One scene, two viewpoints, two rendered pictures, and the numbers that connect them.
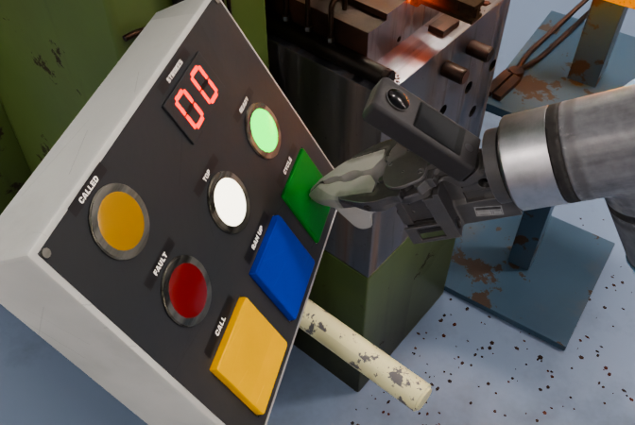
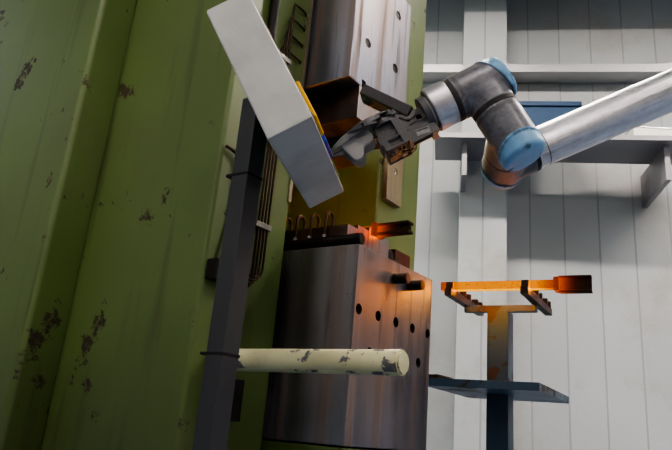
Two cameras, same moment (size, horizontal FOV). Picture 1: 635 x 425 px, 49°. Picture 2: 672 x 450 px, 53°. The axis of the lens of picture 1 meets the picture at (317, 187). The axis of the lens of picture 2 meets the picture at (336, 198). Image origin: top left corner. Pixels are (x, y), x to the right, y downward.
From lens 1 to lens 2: 128 cm
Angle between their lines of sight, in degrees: 66
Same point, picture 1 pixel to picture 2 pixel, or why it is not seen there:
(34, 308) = (232, 23)
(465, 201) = (410, 128)
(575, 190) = (456, 89)
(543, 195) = (444, 95)
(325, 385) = not seen: outside the picture
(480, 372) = not seen: outside the picture
